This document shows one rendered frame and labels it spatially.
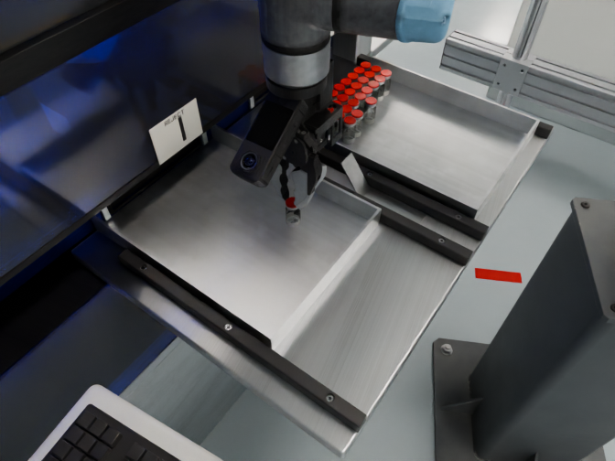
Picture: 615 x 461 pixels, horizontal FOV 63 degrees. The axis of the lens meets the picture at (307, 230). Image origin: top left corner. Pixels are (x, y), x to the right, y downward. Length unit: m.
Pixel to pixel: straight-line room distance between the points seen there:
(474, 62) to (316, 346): 1.43
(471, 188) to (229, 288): 0.42
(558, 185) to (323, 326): 1.75
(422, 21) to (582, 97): 1.38
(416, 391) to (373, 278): 0.93
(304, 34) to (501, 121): 0.54
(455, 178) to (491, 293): 1.02
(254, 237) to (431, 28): 0.39
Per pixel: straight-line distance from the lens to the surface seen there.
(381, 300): 0.69
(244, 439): 1.53
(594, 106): 1.87
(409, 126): 0.94
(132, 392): 1.00
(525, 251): 1.99
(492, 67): 1.89
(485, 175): 0.88
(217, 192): 0.81
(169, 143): 0.71
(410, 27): 0.51
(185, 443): 0.70
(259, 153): 0.58
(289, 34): 0.53
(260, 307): 0.67
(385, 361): 0.65
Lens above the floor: 1.46
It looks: 51 degrees down
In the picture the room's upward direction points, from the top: straight up
